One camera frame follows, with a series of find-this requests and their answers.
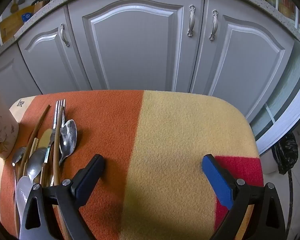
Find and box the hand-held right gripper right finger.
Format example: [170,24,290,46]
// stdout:
[202,154,287,240]

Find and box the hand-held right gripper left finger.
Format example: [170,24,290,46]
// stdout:
[19,154,105,240]

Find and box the large steel spoon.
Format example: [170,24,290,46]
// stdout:
[57,119,78,167]

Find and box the small steel spoon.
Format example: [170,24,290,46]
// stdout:
[27,148,48,183]
[12,147,27,188]

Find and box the steel fork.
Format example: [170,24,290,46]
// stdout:
[44,99,66,167]

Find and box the white bin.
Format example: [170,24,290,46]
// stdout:
[260,150,282,174]

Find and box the table knife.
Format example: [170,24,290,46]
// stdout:
[39,128,53,170]

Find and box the orange yellow printed blanket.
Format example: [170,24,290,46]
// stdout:
[0,90,264,240]

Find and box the black trash bag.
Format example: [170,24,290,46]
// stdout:
[272,132,299,176]

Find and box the white floral container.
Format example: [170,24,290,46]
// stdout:
[0,85,20,159]

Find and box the grey cabinet door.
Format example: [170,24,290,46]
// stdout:
[67,0,206,92]
[17,5,92,96]
[0,42,42,103]
[189,0,300,124]

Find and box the wooden cutting board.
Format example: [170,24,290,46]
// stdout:
[0,6,36,43]

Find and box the wooden knife block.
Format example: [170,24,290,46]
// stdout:
[31,0,53,15]

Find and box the metal cabinet handle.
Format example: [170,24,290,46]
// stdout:
[187,5,196,38]
[60,23,70,48]
[209,10,219,41]

